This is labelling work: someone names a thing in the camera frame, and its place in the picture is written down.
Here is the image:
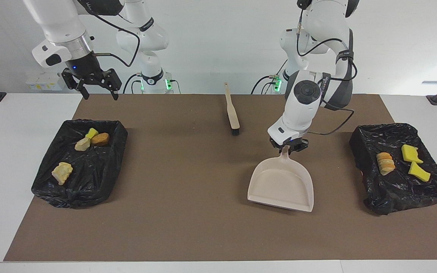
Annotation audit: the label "beige plastic dustpan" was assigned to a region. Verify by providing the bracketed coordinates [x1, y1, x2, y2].
[247, 145, 314, 212]

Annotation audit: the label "green yellow sponge piece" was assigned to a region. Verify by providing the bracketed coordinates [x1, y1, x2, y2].
[408, 161, 431, 182]

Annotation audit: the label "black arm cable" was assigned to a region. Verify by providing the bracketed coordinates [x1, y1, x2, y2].
[75, 0, 141, 67]
[296, 0, 357, 136]

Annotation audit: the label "jagged beige chunk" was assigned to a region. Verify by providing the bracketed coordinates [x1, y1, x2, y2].
[52, 162, 74, 186]

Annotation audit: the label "brown table mat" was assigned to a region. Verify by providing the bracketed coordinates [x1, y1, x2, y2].
[3, 94, 437, 262]

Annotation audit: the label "notched yellow sponge piece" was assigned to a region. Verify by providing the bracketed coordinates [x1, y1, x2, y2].
[401, 144, 424, 164]

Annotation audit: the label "black bag lined bin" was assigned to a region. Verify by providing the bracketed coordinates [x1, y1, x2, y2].
[31, 119, 129, 209]
[349, 122, 437, 216]

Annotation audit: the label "beige brush black bristles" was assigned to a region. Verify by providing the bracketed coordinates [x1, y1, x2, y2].
[224, 82, 241, 136]

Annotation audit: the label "black base cable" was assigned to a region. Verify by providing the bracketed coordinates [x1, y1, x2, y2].
[123, 73, 143, 94]
[252, 75, 276, 94]

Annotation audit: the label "oval beige chunk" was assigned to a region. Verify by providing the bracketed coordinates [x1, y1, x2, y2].
[74, 137, 91, 152]

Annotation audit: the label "pale beige foam chunk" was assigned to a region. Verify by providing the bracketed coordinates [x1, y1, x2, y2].
[376, 152, 396, 176]

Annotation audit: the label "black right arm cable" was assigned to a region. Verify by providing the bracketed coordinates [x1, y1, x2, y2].
[75, 0, 141, 67]

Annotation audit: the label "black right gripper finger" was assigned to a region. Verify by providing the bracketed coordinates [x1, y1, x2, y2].
[96, 68, 123, 101]
[61, 68, 90, 100]

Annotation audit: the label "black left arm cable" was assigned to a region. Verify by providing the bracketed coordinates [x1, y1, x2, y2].
[296, 0, 357, 136]

